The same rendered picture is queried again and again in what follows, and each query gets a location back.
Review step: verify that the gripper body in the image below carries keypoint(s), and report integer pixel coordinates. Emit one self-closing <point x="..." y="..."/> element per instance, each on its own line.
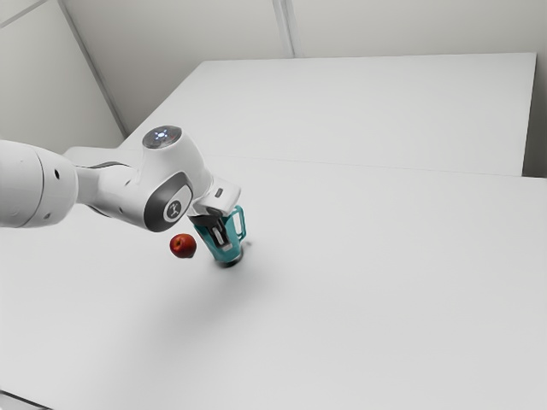
<point x="207" y="220"/>

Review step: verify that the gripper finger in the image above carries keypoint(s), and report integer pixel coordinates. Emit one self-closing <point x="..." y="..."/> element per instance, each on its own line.
<point x="219" y="237"/>

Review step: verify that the teal faceted mug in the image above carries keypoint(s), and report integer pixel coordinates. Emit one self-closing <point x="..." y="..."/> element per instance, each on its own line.
<point x="237" y="226"/>

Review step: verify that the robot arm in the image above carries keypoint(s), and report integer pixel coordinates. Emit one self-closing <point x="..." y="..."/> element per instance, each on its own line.
<point x="128" y="188"/>

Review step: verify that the red apple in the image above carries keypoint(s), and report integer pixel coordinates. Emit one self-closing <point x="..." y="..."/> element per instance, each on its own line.
<point x="183" y="246"/>

